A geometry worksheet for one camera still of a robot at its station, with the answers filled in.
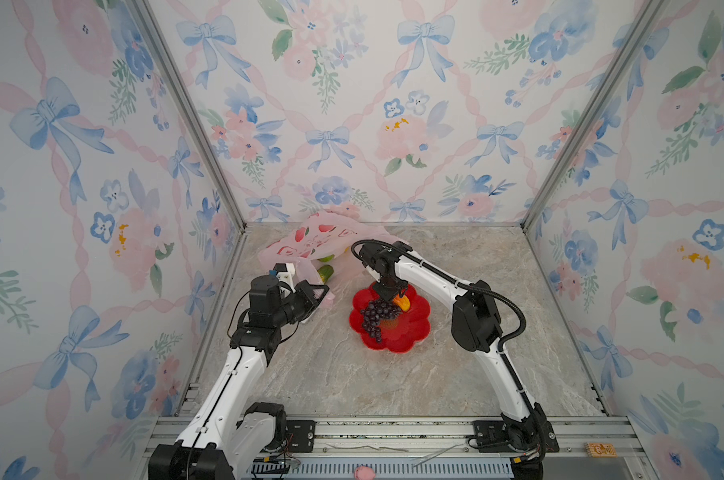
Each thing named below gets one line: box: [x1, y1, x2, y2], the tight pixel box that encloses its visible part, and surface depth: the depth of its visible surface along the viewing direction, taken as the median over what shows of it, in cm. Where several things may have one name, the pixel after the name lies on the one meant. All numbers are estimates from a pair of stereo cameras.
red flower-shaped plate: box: [350, 283, 431, 353], surface depth 94 cm
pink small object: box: [354, 465, 376, 480], surface depth 69 cm
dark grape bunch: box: [360, 299, 402, 343], surface depth 93 cm
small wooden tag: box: [589, 443, 618, 458], surface depth 73 cm
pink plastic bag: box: [259, 210, 399, 303], surface depth 97 cm
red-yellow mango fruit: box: [393, 294, 411, 312], surface depth 96 cm
